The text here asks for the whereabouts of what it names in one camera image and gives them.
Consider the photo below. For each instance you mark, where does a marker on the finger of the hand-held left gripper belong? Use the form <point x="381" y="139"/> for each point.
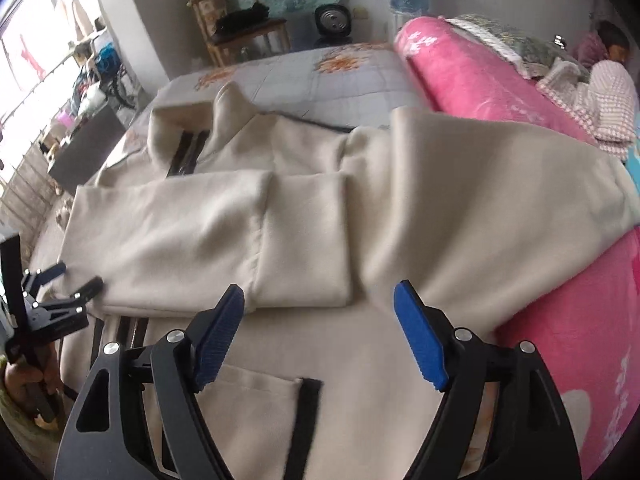
<point x="82" y="291"/>
<point x="47" y="274"/>

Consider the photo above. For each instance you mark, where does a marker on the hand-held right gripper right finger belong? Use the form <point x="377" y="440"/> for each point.
<point x="420" y="340"/>

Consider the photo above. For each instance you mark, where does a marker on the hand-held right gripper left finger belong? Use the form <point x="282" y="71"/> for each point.
<point x="220" y="335"/>

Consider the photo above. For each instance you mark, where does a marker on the beige zip jacket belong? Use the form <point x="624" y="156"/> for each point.
<point x="320" y="220"/>

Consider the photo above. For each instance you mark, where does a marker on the person's left hand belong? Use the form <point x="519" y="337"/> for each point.
<point x="20" y="379"/>

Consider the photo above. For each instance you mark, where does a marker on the pair of beige slippers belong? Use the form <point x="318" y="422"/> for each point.
<point x="64" y="215"/>

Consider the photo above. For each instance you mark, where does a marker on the metal balcony railing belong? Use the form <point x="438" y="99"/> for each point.
<point x="25" y="175"/>

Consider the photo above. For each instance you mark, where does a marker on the dark box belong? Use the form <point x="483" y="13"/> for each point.
<point x="87" y="152"/>

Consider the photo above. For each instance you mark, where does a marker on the bicycle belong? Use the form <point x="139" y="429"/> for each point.
<point x="116" y="80"/>

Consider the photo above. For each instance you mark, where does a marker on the pink floral blanket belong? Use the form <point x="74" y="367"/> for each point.
<point x="465" y="80"/>

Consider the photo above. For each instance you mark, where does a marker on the wooden chair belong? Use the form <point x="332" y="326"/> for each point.
<point x="250" y="35"/>

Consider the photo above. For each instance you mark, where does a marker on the green lace-trimmed pillow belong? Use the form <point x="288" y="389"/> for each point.
<point x="515" y="42"/>

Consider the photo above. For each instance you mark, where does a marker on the white water dispenser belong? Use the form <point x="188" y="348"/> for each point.
<point x="398" y="25"/>

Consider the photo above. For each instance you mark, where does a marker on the black round fan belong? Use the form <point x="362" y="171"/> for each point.
<point x="332" y="22"/>

